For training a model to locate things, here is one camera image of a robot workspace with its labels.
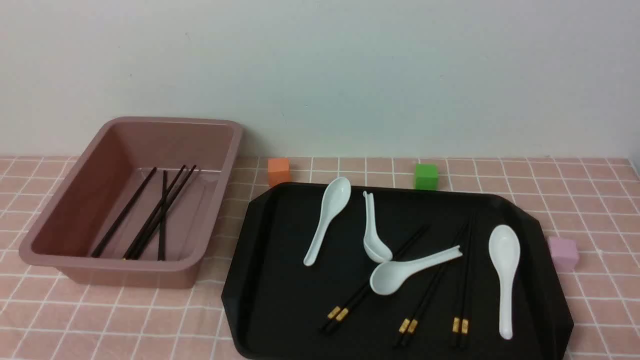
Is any gold-banded black chopstick pair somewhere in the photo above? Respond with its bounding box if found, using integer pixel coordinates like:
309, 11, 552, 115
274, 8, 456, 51
318, 223, 431, 334
450, 213, 476, 349
458, 212, 478, 350
324, 240, 418, 335
402, 256, 463, 349
393, 222, 470, 348

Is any plain black chopstick upright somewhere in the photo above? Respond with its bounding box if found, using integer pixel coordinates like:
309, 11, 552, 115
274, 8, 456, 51
157, 170, 170, 261

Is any pink foam cube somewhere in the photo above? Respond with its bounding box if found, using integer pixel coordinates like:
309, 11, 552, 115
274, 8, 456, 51
547, 235, 579, 272

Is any white spoon far left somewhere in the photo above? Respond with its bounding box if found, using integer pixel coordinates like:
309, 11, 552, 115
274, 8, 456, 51
302, 177, 352, 267

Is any green foam cube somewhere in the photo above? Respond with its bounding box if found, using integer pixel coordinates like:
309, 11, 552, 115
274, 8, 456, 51
413, 163, 439, 191

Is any plain black chopstick leftmost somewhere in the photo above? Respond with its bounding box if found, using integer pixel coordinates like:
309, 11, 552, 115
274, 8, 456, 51
90, 167, 158, 258

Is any white spoon far right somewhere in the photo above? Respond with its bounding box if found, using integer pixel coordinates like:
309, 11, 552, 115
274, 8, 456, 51
487, 224, 521, 340

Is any plain black chopstick right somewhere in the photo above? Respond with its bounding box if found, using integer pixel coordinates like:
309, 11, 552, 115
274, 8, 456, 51
127, 165, 197, 260

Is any orange foam cube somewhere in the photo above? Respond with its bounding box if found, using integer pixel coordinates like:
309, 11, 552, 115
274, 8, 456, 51
267, 157, 291, 187

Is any white spoon centre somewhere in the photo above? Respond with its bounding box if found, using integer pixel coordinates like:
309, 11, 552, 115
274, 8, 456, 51
369, 244, 463, 296

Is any black plastic tray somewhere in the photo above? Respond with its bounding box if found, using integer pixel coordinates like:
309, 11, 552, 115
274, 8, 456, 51
221, 182, 574, 360

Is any pink checkered tablecloth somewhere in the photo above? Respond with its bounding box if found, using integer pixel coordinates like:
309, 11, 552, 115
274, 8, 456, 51
0, 154, 640, 360

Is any pink plastic bin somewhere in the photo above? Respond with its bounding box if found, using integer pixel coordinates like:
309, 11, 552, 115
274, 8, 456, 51
18, 116, 243, 289

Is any plain black chopstick middle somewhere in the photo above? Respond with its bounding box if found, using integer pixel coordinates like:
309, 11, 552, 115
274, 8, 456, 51
122, 165, 186, 260

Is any white spoon on side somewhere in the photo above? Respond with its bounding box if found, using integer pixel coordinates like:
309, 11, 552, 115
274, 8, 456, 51
362, 191, 393, 264

